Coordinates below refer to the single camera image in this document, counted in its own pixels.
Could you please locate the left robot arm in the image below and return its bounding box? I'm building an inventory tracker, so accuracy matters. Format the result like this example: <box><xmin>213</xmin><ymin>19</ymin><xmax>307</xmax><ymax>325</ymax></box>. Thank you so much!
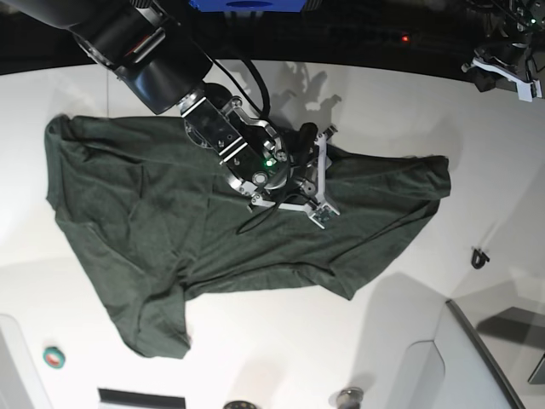
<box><xmin>462</xmin><ymin>1</ymin><xmax>544</xmax><ymax>102</ymax></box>

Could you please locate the dark green t-shirt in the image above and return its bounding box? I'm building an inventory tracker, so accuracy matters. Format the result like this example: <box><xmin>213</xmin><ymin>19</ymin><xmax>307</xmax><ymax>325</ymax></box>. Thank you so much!
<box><xmin>44</xmin><ymin>115</ymin><xmax>451</xmax><ymax>359</ymax></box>

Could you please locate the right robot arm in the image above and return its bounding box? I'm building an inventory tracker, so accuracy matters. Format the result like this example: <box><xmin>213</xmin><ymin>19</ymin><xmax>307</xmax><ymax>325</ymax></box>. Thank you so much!
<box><xmin>14</xmin><ymin>1</ymin><xmax>337</xmax><ymax>223</ymax></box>

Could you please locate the grey round knob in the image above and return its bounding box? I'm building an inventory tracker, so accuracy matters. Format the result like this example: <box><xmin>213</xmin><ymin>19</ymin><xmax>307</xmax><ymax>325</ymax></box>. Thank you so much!
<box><xmin>336</xmin><ymin>387</ymin><xmax>364</xmax><ymax>409</ymax></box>

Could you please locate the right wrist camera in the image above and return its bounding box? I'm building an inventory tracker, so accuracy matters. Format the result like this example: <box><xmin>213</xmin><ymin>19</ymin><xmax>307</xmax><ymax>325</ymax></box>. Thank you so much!
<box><xmin>309</xmin><ymin>204</ymin><xmax>340</xmax><ymax>229</ymax></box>

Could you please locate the blue mount plate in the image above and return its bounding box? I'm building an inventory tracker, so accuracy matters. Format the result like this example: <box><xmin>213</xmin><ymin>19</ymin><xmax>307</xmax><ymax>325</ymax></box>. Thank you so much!
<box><xmin>189</xmin><ymin>0</ymin><xmax>307</xmax><ymax>13</ymax></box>

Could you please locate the black clip on table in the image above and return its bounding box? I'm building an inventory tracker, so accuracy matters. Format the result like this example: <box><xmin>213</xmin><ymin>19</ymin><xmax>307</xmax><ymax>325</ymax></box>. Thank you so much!
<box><xmin>471</xmin><ymin>248</ymin><xmax>490</xmax><ymax>270</ymax></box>

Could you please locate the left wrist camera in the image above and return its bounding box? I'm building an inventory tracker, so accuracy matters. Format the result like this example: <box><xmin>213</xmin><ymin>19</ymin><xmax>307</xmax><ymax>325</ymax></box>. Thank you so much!
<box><xmin>516</xmin><ymin>79</ymin><xmax>542</xmax><ymax>102</ymax></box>

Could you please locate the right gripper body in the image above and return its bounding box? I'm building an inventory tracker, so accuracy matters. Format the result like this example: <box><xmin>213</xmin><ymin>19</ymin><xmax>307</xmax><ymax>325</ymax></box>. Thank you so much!
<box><xmin>250</xmin><ymin>124</ymin><xmax>340</xmax><ymax>213</ymax></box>

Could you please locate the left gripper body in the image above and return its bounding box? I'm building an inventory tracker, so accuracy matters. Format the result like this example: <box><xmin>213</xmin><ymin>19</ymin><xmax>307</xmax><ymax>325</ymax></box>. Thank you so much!
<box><xmin>461</xmin><ymin>40</ymin><xmax>541</xmax><ymax>92</ymax></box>

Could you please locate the black round dial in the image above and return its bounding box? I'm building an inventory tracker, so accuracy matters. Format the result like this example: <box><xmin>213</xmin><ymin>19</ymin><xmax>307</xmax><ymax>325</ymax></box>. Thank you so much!
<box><xmin>223</xmin><ymin>400</ymin><xmax>257</xmax><ymax>409</ymax></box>

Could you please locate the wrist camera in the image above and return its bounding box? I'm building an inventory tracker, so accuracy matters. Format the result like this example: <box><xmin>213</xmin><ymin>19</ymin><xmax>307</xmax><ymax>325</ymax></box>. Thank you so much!
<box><xmin>309</xmin><ymin>204</ymin><xmax>340</xmax><ymax>229</ymax></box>
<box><xmin>516</xmin><ymin>79</ymin><xmax>542</xmax><ymax>102</ymax></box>

